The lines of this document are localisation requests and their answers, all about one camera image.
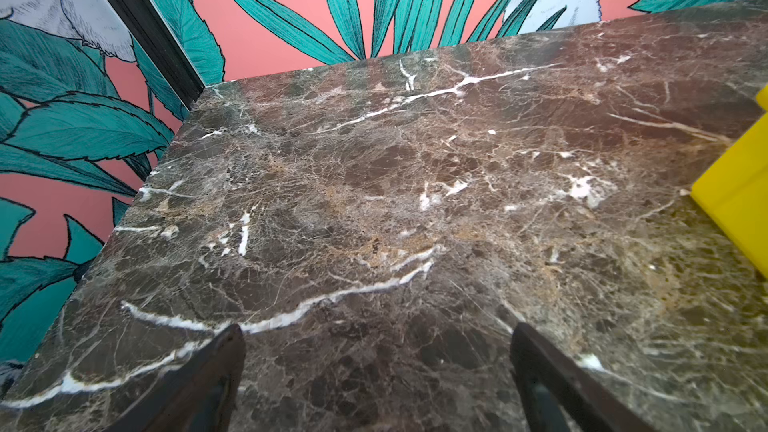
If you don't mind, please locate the yellow plastic bin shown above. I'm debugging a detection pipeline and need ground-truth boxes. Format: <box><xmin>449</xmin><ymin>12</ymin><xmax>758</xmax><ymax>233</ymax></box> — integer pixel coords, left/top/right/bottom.
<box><xmin>692</xmin><ymin>116</ymin><xmax>768</xmax><ymax>275</ymax></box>

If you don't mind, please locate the black left corner post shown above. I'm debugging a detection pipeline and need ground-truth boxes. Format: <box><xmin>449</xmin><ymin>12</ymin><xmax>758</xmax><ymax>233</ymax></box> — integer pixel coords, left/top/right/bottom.
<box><xmin>107</xmin><ymin>0</ymin><xmax>204</xmax><ymax>108</ymax></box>

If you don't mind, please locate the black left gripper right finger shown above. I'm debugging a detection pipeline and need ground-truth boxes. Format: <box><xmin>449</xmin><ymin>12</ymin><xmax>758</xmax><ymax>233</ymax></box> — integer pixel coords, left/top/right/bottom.
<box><xmin>509</xmin><ymin>322</ymin><xmax>653</xmax><ymax>432</ymax></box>

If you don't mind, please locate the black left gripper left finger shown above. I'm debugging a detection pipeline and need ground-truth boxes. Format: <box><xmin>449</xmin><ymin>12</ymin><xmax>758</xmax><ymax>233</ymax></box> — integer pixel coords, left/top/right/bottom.
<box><xmin>107</xmin><ymin>324</ymin><xmax>246</xmax><ymax>431</ymax></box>

